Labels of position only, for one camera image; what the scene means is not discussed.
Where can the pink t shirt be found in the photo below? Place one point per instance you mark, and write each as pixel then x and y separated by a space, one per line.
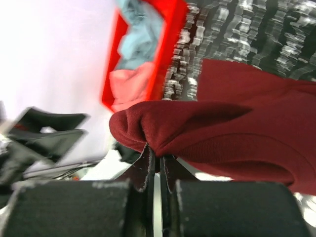
pixel 129 86

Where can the light blue t shirt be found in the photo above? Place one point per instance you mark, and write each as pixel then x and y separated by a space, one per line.
pixel 139 43

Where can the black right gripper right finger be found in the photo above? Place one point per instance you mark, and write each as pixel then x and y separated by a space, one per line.
pixel 195 208

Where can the red plastic bin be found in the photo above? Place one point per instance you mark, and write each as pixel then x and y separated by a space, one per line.
pixel 174 13

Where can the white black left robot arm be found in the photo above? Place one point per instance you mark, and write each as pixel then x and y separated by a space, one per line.
pixel 36 136

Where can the black marbled table mat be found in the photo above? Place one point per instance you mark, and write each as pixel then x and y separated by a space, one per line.
pixel 275 36

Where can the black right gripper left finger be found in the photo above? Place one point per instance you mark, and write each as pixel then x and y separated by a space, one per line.
pixel 122 207

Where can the dark red t shirt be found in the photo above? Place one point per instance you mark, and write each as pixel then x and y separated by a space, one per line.
pixel 246 124

